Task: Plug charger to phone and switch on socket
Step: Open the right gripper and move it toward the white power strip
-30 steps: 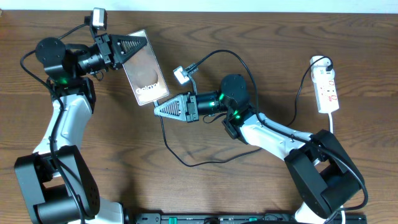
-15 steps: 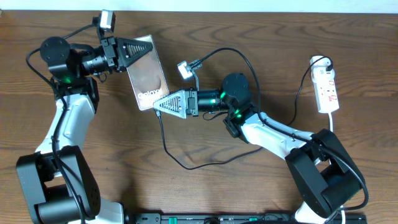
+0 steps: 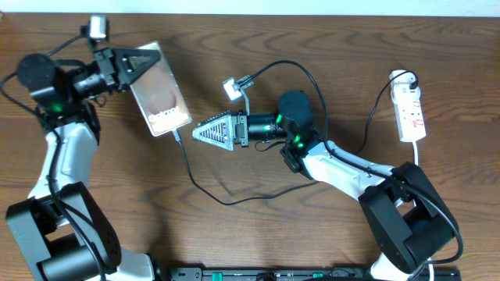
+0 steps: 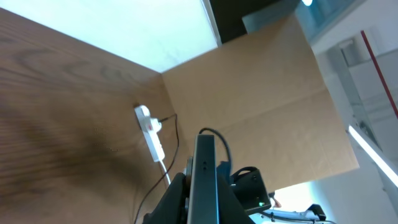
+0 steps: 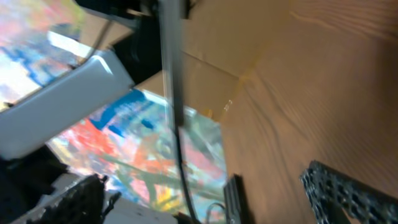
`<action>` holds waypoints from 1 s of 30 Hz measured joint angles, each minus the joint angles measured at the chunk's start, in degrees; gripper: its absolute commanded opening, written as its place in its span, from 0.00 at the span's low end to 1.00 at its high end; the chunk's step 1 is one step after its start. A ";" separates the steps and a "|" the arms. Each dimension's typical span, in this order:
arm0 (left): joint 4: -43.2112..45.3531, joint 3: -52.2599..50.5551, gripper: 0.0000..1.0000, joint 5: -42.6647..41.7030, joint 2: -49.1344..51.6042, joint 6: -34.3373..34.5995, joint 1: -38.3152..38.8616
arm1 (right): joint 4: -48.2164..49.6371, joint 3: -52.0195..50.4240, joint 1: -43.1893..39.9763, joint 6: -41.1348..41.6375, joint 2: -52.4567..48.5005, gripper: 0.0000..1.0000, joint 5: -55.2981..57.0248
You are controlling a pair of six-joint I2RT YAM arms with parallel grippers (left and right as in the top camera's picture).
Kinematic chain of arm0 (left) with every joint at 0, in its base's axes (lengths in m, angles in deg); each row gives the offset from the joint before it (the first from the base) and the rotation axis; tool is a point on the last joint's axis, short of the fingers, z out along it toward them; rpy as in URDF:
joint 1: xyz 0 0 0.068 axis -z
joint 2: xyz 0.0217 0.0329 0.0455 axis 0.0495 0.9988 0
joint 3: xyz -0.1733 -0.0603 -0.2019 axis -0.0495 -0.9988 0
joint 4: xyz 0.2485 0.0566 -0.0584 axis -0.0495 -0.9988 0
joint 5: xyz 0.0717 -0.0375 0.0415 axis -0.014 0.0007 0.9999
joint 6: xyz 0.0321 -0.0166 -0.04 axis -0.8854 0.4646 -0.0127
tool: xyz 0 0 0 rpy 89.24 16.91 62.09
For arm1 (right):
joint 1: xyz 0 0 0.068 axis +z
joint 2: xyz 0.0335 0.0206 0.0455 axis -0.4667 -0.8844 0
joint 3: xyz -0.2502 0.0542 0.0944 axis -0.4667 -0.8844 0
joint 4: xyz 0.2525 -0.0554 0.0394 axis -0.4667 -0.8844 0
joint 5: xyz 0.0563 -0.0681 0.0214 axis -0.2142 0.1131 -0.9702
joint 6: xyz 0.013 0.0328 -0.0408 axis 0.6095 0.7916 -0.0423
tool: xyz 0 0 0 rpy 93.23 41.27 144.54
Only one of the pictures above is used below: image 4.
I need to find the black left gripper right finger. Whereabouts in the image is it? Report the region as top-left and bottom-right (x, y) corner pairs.
(217, 175), (254, 224)

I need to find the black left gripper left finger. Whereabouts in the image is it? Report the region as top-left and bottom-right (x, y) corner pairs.
(142, 172), (187, 224)

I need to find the black charging cable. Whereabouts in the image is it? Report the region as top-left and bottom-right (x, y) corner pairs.
(132, 113), (179, 224)

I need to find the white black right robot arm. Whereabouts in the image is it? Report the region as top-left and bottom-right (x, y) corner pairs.
(216, 161), (331, 224)

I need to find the white USB charger adapter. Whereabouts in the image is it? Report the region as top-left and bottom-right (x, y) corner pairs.
(148, 118), (162, 133)

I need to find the white power strip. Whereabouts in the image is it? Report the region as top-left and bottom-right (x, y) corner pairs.
(134, 105), (165, 162)

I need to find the cardboard barrier board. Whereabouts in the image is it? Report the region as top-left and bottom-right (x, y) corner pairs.
(163, 16), (359, 191)

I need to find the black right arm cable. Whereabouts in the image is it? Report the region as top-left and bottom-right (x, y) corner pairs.
(198, 127), (259, 183)

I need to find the white power strip cord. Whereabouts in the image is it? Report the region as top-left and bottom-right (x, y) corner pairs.
(159, 159), (172, 187)

